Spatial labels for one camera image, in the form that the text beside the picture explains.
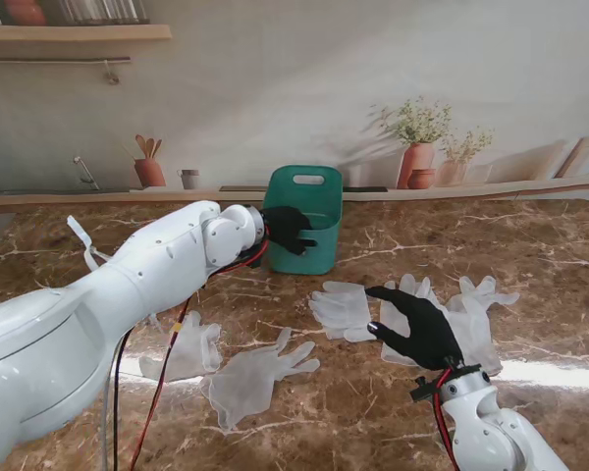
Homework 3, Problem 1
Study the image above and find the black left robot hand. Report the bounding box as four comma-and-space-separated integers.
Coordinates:
260, 205, 313, 256

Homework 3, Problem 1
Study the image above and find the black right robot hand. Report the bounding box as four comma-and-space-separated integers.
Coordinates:
364, 286, 465, 370

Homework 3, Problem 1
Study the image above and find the green plastic basket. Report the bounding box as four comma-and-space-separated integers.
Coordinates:
263, 164, 345, 276

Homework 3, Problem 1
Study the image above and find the translucent white disposable glove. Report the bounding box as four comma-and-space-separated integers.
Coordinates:
307, 281, 380, 343
138, 310, 223, 383
380, 273, 448, 367
199, 327, 321, 432
444, 275, 520, 378

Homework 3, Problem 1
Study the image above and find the terracotta pot with wooden utensils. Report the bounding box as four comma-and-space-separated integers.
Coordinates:
133, 134, 167, 187

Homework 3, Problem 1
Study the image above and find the row of glass jars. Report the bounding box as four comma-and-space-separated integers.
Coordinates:
58, 0, 151, 26

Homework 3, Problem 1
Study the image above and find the terracotta jar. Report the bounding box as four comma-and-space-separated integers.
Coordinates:
4, 0, 47, 26

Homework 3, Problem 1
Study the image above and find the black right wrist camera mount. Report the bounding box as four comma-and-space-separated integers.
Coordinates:
409, 375, 441, 402

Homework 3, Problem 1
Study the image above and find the red black right arm cable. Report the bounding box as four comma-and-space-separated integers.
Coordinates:
431, 367, 460, 471

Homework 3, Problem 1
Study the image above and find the red black arm cable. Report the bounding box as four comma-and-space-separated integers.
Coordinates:
105, 225, 271, 471
431, 367, 460, 471

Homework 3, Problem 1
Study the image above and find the white cable tie strip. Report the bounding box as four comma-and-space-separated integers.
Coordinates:
67, 215, 114, 272

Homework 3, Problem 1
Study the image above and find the red black left arm cable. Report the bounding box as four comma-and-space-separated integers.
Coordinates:
105, 225, 271, 471

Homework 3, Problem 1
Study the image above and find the light wooden wall shelf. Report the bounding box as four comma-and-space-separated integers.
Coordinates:
0, 24, 172, 46

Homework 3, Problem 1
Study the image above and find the metal hanging rail with hook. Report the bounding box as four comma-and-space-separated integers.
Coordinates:
0, 55, 132, 85

